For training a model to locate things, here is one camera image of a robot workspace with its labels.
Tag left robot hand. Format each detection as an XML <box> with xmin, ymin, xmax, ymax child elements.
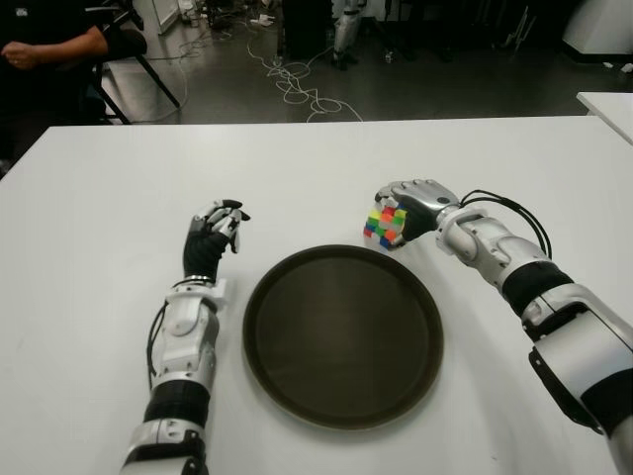
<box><xmin>182</xmin><ymin>198</ymin><xmax>252</xmax><ymax>287</ymax></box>

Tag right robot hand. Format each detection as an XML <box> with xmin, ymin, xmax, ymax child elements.
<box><xmin>374</xmin><ymin>178</ymin><xmax>462</xmax><ymax>248</ymax></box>

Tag multicoloured Rubik's cube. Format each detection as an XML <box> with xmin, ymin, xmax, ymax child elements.
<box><xmin>363</xmin><ymin>205</ymin><xmax>407</xmax><ymax>252</ymax></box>

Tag person's bare forearm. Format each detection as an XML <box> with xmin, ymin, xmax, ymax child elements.
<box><xmin>1</xmin><ymin>34</ymin><xmax>109</xmax><ymax>70</ymax></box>

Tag dark brown round plate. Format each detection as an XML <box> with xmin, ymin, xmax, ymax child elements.
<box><xmin>241</xmin><ymin>244</ymin><xmax>445</xmax><ymax>430</ymax></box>

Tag grey folded metal stand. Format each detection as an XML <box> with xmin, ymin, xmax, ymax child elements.
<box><xmin>503</xmin><ymin>0</ymin><xmax>538</xmax><ymax>53</ymax></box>

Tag black tall cabinet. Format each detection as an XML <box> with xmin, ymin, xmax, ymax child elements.
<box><xmin>281</xmin><ymin>0</ymin><xmax>337</xmax><ymax>59</ymax></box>

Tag black metal chair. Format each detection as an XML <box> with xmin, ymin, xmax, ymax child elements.
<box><xmin>83</xmin><ymin>0</ymin><xmax>182</xmax><ymax>125</ymax></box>

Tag white framed panel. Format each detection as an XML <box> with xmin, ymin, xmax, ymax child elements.
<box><xmin>147</xmin><ymin>0</ymin><xmax>209</xmax><ymax>36</ymax></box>

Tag white cabinet with dark base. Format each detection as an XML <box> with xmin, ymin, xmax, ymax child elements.
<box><xmin>562</xmin><ymin>0</ymin><xmax>633</xmax><ymax>64</ymax></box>

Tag person's black clothed body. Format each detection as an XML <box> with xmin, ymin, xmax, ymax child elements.
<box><xmin>0</xmin><ymin>0</ymin><xmax>149</xmax><ymax>164</ymax></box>

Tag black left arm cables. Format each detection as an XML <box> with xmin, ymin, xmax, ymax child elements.
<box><xmin>145</xmin><ymin>304</ymin><xmax>169</xmax><ymax>392</ymax></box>

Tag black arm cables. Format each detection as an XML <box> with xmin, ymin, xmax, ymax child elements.
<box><xmin>459</xmin><ymin>190</ymin><xmax>554</xmax><ymax>261</ymax></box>
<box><xmin>145</xmin><ymin>304</ymin><xmax>169</xmax><ymax>392</ymax></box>

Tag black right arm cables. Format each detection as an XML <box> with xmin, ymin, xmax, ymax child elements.
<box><xmin>459</xmin><ymin>190</ymin><xmax>554</xmax><ymax>261</ymax></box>

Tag tangled white floor cable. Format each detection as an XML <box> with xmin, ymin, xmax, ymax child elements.
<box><xmin>245</xmin><ymin>29</ymin><xmax>365</xmax><ymax>124</ymax></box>

